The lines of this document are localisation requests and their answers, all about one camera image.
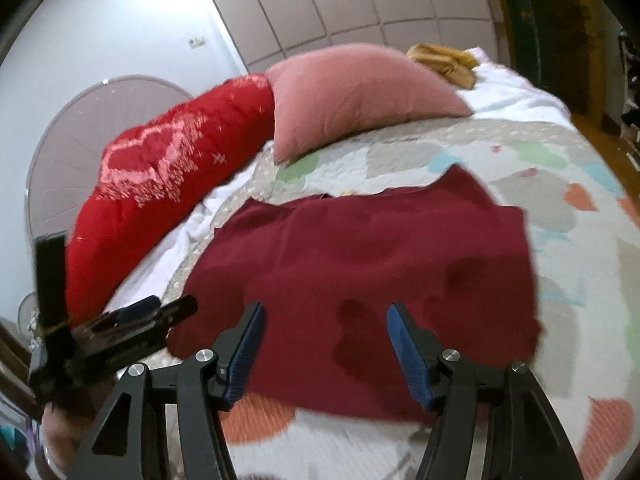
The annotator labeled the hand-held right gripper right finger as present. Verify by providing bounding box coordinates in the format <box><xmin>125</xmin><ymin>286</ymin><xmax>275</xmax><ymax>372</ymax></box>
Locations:
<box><xmin>386</xmin><ymin>302</ymin><xmax>598</xmax><ymax>480</ymax></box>

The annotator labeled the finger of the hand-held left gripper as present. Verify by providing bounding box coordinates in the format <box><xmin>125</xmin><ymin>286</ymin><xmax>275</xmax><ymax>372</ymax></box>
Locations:
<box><xmin>34</xmin><ymin>232</ymin><xmax>69</xmax><ymax>328</ymax></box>
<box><xmin>75</xmin><ymin>295</ymin><xmax>199</xmax><ymax>342</ymax></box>

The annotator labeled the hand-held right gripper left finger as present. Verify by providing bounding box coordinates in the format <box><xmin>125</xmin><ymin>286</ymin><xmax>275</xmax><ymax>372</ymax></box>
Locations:
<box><xmin>72</xmin><ymin>301</ymin><xmax>267</xmax><ymax>480</ymax></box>

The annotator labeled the maroon garment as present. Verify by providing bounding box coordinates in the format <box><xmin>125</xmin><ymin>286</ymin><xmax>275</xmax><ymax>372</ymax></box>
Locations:
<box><xmin>167</xmin><ymin>165</ymin><xmax>543</xmax><ymax>423</ymax></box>

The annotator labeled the red embroidered cushion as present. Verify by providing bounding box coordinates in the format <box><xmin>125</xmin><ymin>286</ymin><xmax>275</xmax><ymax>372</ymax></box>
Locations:
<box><xmin>65</xmin><ymin>74</ymin><xmax>277</xmax><ymax>318</ymax></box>

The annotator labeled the round padded panel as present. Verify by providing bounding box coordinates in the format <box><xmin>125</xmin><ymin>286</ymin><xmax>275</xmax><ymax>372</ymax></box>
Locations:
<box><xmin>25</xmin><ymin>76</ymin><xmax>193</xmax><ymax>241</ymax></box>

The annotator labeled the patchwork quilt bed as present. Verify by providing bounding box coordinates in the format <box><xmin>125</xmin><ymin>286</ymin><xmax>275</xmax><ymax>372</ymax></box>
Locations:
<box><xmin>100</xmin><ymin>117</ymin><xmax>636</xmax><ymax>480</ymax></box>

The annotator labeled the pink ribbed pillow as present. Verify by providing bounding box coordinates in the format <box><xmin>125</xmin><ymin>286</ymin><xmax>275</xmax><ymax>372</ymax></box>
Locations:
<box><xmin>265</xmin><ymin>43</ymin><xmax>473</xmax><ymax>165</ymax></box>

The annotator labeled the white bed sheet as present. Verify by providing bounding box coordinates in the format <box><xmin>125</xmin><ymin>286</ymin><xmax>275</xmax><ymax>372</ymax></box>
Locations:
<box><xmin>452</xmin><ymin>47</ymin><xmax>571</xmax><ymax>123</ymax></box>

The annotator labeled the yellow striped cloth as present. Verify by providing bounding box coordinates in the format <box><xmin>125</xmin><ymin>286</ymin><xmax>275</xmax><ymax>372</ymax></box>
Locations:
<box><xmin>406</xmin><ymin>44</ymin><xmax>479</xmax><ymax>87</ymax></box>

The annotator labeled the dark green door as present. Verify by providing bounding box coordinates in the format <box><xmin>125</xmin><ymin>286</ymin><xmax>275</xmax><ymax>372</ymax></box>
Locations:
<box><xmin>492</xmin><ymin>0</ymin><xmax>545</xmax><ymax>81</ymax></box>

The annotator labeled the wooden door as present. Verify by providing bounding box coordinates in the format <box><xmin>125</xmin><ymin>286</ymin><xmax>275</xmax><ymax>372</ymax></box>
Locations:
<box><xmin>542</xmin><ymin>0</ymin><xmax>626</xmax><ymax>126</ymax></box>

